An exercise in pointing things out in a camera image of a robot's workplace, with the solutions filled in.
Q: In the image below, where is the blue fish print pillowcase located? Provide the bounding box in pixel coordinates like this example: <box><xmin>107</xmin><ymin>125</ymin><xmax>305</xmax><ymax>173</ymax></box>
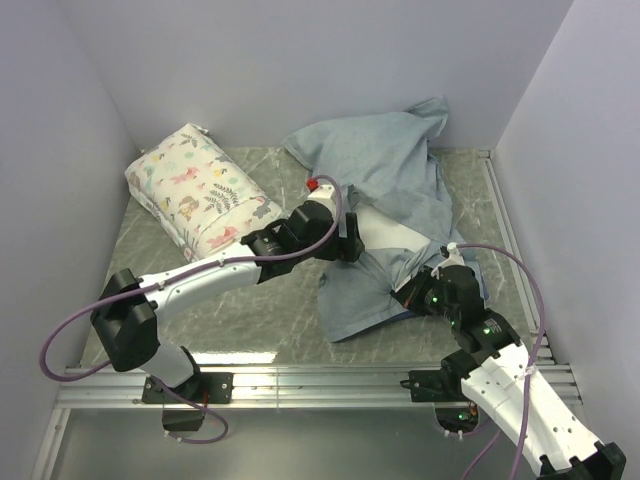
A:
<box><xmin>283</xmin><ymin>97</ymin><xmax>464</xmax><ymax>343</ymax></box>

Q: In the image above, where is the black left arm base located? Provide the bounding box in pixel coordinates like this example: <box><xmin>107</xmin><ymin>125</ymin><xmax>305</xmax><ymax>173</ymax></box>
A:
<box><xmin>141</xmin><ymin>372</ymin><xmax>234</xmax><ymax>435</ymax></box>

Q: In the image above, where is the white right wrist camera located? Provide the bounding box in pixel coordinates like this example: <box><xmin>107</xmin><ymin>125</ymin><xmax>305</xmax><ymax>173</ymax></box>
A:
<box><xmin>431</xmin><ymin>242</ymin><xmax>466</xmax><ymax>279</ymax></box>

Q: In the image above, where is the white floral print pillow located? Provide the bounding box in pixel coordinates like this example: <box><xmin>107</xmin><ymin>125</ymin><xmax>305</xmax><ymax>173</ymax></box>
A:
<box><xmin>125</xmin><ymin>123</ymin><xmax>282</xmax><ymax>262</ymax></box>

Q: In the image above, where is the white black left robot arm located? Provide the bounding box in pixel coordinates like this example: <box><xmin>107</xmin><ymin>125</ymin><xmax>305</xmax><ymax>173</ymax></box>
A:
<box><xmin>91</xmin><ymin>200</ymin><xmax>364</xmax><ymax>402</ymax></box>

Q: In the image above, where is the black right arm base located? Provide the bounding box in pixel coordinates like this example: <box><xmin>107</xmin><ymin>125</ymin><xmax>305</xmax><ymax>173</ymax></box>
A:
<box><xmin>400</xmin><ymin>368</ymin><xmax>480</xmax><ymax>436</ymax></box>

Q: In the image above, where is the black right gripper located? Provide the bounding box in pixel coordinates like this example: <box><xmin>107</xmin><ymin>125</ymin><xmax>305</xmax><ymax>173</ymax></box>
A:
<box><xmin>391</xmin><ymin>265</ymin><xmax>458</xmax><ymax>323</ymax></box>

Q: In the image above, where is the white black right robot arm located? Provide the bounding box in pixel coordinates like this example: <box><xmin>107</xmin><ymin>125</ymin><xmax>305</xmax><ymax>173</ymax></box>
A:
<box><xmin>391</xmin><ymin>265</ymin><xmax>626</xmax><ymax>479</ymax></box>

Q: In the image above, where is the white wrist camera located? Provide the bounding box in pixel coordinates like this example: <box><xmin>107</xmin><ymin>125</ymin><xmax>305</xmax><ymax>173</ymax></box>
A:
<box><xmin>306</xmin><ymin>178</ymin><xmax>341</xmax><ymax>219</ymax></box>
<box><xmin>431</xmin><ymin>242</ymin><xmax>466</xmax><ymax>279</ymax></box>

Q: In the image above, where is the aluminium front rail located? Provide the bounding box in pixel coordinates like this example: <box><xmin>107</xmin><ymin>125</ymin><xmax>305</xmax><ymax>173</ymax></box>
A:
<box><xmin>54</xmin><ymin>364</ymin><xmax>581</xmax><ymax>409</ymax></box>

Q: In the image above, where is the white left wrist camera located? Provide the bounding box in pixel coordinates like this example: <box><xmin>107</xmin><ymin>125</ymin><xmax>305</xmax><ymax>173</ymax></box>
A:
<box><xmin>306</xmin><ymin>178</ymin><xmax>341</xmax><ymax>219</ymax></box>

